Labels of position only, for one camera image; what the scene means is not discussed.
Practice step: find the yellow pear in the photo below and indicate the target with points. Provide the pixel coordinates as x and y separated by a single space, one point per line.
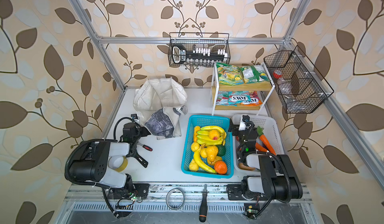
212 152

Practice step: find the black socket tool set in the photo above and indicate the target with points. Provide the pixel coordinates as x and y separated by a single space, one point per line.
183 54

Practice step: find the orange tangerine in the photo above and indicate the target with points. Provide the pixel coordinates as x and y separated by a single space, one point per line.
220 167

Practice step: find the black wire basket right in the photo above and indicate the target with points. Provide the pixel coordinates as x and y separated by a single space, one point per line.
309 87

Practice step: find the black wire basket centre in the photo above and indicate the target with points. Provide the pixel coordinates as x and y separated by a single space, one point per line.
199 38

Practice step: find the yellow peach fruit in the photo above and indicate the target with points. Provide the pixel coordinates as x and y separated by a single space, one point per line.
214 134

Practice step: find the black clamp tool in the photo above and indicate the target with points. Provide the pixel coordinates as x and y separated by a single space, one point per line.
133 153

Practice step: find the green avocado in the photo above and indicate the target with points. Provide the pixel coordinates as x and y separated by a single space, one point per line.
221 150

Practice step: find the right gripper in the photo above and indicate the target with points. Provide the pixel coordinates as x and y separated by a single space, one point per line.
246 129

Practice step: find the white wooden two-tier shelf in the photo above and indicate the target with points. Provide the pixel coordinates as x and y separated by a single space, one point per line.
264 90

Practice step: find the Fox's candy bag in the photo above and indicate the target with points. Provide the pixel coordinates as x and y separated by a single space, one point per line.
234 98

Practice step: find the single yellow banana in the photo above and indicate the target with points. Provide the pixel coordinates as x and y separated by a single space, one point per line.
201 164

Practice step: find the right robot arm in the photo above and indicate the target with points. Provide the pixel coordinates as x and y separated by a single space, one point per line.
259 155

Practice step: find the plastic bottle red cap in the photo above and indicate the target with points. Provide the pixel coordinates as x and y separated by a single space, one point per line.
285 87

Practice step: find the banana bunch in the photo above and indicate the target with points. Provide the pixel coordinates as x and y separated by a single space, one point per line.
201 135

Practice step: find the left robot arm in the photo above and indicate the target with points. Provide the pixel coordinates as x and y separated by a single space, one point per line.
90 164

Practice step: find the green snack bag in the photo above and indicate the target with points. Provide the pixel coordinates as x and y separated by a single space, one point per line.
229 74
254 74

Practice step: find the yellow tape roll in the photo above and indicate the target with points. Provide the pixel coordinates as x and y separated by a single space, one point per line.
118 163

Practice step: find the orange carrot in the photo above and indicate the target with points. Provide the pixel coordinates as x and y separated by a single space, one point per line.
265 140

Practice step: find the black wire basket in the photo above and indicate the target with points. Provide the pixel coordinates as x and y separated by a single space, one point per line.
199 38
309 87

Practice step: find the yellow lemon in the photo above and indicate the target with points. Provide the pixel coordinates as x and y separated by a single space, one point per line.
195 146

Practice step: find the teal plastic basket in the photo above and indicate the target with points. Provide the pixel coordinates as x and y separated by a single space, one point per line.
189 166

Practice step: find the brown potato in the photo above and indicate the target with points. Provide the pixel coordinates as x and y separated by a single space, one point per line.
246 168

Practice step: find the cream canvas grocery bag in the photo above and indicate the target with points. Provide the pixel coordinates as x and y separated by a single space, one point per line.
159 104

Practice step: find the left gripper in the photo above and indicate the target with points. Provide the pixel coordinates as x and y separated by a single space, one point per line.
136 151

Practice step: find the black orange screwdriver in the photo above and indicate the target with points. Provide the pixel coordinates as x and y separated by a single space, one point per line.
204 205

